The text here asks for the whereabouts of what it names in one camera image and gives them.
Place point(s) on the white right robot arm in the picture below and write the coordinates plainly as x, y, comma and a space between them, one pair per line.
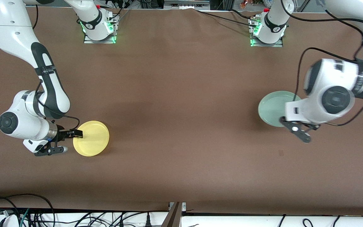
11, 31

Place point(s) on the aluminium profile post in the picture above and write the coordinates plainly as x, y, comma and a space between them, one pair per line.
173, 217

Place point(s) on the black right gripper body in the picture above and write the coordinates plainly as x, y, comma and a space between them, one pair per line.
62, 134

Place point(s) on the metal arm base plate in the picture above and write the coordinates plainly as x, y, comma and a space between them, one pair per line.
90, 41
276, 45

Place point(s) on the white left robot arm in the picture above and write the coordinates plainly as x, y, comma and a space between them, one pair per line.
326, 82

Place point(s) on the black power plug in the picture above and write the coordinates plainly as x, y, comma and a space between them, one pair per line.
148, 222

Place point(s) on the white lower shelf board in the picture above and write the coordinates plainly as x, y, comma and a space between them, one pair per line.
156, 221
247, 222

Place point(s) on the pale green round plate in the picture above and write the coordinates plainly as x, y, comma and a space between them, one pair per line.
271, 108

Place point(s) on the yellow round plate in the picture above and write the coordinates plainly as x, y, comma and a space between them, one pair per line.
93, 140

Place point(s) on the small orange object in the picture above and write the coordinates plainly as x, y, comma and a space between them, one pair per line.
244, 3

